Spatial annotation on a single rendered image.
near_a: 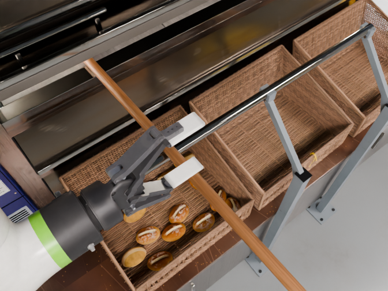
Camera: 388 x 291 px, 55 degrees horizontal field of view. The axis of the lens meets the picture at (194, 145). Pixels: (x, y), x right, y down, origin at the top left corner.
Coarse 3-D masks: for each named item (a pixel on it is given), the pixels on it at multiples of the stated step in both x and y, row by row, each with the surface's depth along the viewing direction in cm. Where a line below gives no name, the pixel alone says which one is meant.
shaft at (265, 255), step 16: (96, 64) 114; (112, 80) 111; (128, 112) 106; (144, 128) 102; (176, 160) 96; (192, 176) 93; (208, 192) 91; (224, 208) 88; (240, 224) 86; (256, 240) 84; (272, 256) 82; (272, 272) 82; (288, 272) 81; (288, 288) 79; (304, 288) 79
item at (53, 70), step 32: (128, 0) 102; (160, 0) 100; (192, 0) 98; (32, 32) 96; (64, 32) 94; (96, 32) 92; (128, 32) 92; (0, 64) 88; (64, 64) 86; (0, 96) 81
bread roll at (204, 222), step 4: (200, 216) 148; (204, 216) 147; (208, 216) 147; (212, 216) 148; (196, 220) 147; (200, 220) 146; (204, 220) 146; (208, 220) 146; (212, 220) 148; (196, 224) 146; (200, 224) 146; (204, 224) 146; (208, 224) 146; (212, 224) 148; (196, 228) 146; (200, 228) 146; (204, 228) 146; (208, 228) 147
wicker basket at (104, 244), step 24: (168, 120) 151; (120, 144) 142; (96, 168) 141; (168, 168) 165; (216, 168) 155; (192, 192) 159; (240, 192) 147; (144, 216) 153; (168, 216) 153; (192, 216) 153; (216, 216) 153; (240, 216) 149; (120, 240) 147; (192, 240) 147; (216, 240) 146; (120, 264) 142; (144, 264) 142; (168, 264) 128; (144, 288) 128
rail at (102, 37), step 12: (168, 0) 95; (180, 0) 96; (144, 12) 93; (156, 12) 94; (120, 24) 90; (132, 24) 91; (96, 36) 88; (108, 36) 89; (72, 48) 85; (84, 48) 87; (48, 60) 83; (60, 60) 85; (12, 72) 81; (24, 72) 82; (36, 72) 83; (0, 84) 80; (12, 84) 82
